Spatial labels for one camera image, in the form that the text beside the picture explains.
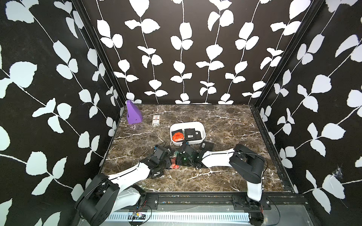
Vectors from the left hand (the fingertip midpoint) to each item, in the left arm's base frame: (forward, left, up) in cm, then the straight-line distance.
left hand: (171, 159), depth 88 cm
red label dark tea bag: (+16, -4, +3) cm, 17 cm away
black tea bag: (+16, -13, +4) cm, 21 cm away
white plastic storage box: (+23, -19, +3) cm, 30 cm away
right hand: (-1, 0, +1) cm, 1 cm away
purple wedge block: (+32, +27, +8) cm, 43 cm away
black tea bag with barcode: (+9, -24, -1) cm, 25 cm away
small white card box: (+32, +13, +1) cm, 35 cm away
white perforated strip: (-30, -5, -1) cm, 30 cm away
